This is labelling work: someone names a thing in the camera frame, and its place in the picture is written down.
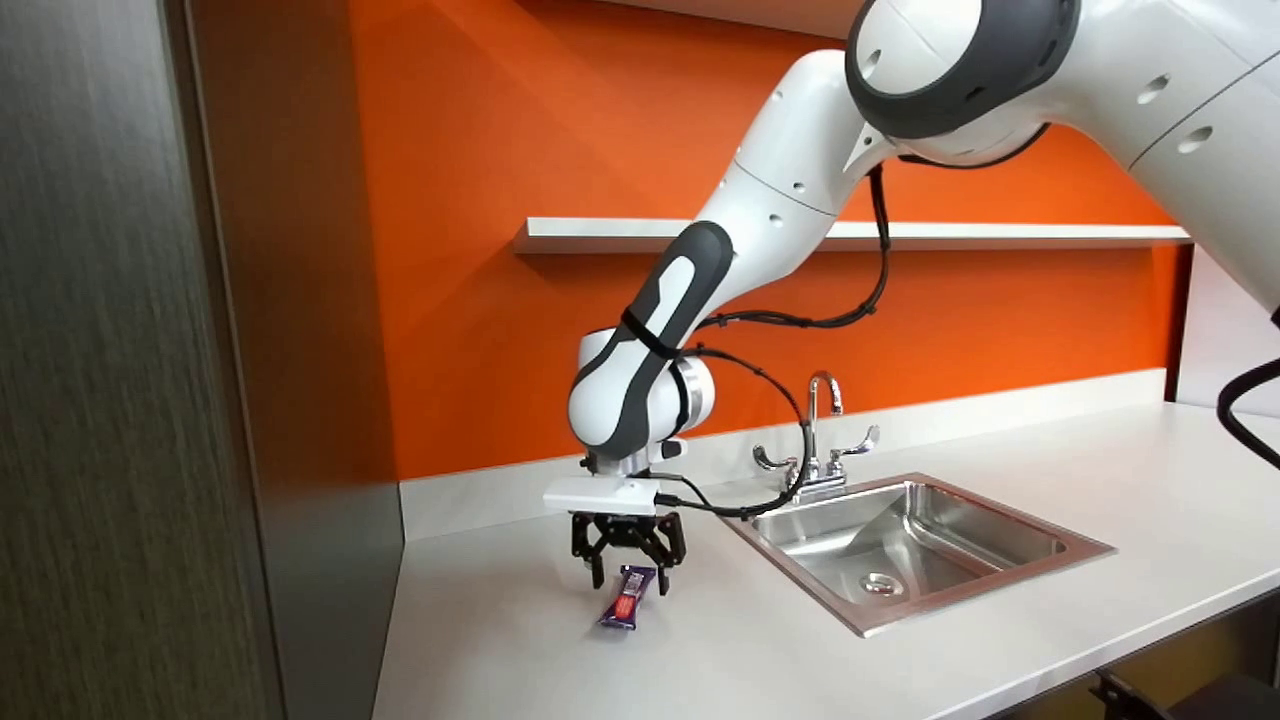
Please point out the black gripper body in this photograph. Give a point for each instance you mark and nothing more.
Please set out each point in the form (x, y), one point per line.
(624, 527)

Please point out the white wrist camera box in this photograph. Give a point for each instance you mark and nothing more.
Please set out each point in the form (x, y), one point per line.
(600, 498)

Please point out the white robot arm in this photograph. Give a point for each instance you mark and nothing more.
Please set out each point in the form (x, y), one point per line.
(784, 173)

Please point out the stainless steel sink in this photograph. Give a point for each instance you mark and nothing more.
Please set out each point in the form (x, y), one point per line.
(907, 546)

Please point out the white wall shelf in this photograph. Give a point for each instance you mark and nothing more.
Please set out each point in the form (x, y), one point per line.
(600, 233)

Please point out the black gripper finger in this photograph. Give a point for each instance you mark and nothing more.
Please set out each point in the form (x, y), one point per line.
(584, 549)
(669, 549)

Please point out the purple candy bar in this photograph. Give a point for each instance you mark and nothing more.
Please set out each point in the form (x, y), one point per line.
(624, 602)

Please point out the dark wood cabinet panel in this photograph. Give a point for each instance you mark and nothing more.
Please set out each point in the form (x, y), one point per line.
(132, 403)

